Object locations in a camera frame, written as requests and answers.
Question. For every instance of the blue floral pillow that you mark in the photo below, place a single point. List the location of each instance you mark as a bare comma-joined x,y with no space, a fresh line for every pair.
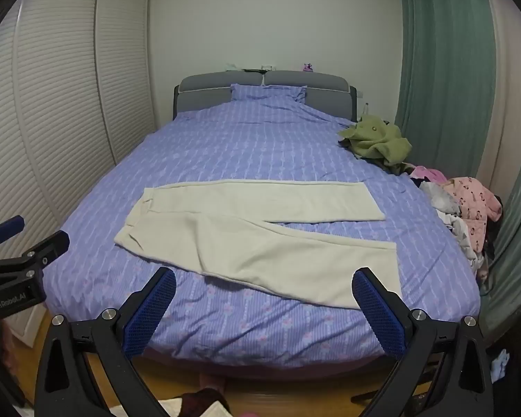
267,93

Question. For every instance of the blue floral duvet cover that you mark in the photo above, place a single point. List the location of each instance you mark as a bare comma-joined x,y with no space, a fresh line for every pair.
252,147

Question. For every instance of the pink patterned garment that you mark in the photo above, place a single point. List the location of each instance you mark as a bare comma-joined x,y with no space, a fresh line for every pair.
471,200

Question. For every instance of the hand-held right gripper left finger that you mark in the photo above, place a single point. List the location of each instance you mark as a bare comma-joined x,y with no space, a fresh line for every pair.
154,312

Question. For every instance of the green curtain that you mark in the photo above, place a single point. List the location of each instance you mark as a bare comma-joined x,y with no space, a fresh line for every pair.
514,226
443,52

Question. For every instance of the white louvered wardrobe door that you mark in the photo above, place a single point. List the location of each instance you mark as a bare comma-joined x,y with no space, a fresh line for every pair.
126,74
0,139
60,108

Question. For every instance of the grey upholstered headboard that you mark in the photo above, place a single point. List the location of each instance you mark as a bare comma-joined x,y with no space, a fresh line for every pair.
217,84

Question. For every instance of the beige sheer curtain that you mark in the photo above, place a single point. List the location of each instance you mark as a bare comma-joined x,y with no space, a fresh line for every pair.
510,74

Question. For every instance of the light blue cloth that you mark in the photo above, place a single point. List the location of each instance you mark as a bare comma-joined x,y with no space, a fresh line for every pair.
500,365

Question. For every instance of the purple toy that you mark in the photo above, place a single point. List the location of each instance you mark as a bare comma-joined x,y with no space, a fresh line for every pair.
308,68

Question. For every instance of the clear plastic bottle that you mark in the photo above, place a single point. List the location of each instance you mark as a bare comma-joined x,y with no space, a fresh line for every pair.
365,110

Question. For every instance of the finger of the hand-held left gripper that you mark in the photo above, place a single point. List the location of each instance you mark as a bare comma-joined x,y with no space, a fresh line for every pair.
11,226
52,243

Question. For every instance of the olive green jacket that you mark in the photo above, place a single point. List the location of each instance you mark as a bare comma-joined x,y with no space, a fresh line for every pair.
373,139

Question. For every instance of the white grey garment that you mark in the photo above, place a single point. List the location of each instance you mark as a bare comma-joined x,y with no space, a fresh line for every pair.
443,197

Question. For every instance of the magenta garment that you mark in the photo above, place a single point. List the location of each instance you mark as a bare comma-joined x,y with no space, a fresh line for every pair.
430,173

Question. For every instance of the cream pants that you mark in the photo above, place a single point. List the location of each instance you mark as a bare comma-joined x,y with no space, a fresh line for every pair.
252,252

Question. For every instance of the white paper sheet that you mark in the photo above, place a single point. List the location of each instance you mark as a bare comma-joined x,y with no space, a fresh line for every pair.
173,408

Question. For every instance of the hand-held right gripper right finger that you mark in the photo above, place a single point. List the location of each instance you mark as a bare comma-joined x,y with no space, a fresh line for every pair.
375,312

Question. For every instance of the dark maroon cloth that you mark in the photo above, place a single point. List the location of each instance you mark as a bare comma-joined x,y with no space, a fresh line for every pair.
204,402

